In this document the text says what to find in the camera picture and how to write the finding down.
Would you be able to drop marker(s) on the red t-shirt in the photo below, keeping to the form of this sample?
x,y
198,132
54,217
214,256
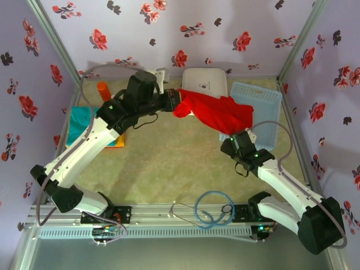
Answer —
x,y
213,112

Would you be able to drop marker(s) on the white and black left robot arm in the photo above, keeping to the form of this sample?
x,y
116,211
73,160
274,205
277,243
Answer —
x,y
78,152

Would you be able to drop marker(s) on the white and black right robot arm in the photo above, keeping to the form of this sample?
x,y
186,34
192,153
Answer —
x,y
281,182

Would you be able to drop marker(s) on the orange bottle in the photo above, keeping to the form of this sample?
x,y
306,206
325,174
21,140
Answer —
x,y
103,89

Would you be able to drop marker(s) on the yellow folded t-shirt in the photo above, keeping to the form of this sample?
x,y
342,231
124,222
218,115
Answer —
x,y
121,141

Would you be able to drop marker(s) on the light blue plastic basket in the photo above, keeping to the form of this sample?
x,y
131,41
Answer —
x,y
261,98

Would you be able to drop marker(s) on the blue stethoscope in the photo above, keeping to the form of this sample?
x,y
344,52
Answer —
x,y
226,208

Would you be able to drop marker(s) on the white zippered pouch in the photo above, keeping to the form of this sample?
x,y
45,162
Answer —
x,y
202,78

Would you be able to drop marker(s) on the teal folded t-shirt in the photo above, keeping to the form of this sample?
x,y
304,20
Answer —
x,y
78,121

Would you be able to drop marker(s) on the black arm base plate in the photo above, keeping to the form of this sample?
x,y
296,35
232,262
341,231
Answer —
x,y
123,212
242,213

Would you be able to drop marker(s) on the aluminium frame corner post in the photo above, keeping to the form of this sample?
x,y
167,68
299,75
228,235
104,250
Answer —
x,y
302,39
56,42

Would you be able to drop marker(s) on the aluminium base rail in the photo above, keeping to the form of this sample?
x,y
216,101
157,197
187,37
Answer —
x,y
152,213

